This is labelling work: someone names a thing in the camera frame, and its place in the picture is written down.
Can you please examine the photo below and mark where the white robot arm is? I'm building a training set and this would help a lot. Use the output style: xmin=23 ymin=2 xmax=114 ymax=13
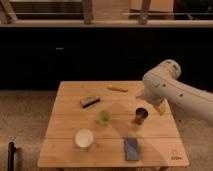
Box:
xmin=143 ymin=59 xmax=213 ymax=124

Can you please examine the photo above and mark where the dark metal cup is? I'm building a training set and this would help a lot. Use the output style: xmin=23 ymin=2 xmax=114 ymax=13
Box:
xmin=135 ymin=108 xmax=148 ymax=124

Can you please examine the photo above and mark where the green translucent cup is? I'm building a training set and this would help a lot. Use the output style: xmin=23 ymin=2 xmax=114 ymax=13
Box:
xmin=97 ymin=110 xmax=110 ymax=126

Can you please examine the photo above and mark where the wooden table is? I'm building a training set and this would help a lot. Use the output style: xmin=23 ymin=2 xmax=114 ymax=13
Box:
xmin=38 ymin=81 xmax=189 ymax=168

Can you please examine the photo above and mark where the blue sponge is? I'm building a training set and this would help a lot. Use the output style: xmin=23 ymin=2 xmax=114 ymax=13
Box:
xmin=124 ymin=138 xmax=139 ymax=161

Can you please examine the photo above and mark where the black bar object on floor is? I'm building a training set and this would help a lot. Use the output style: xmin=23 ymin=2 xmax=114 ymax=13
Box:
xmin=7 ymin=142 xmax=16 ymax=171

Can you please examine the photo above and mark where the wooden railing shelf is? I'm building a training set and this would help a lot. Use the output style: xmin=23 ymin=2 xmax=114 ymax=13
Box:
xmin=0 ymin=0 xmax=213 ymax=28

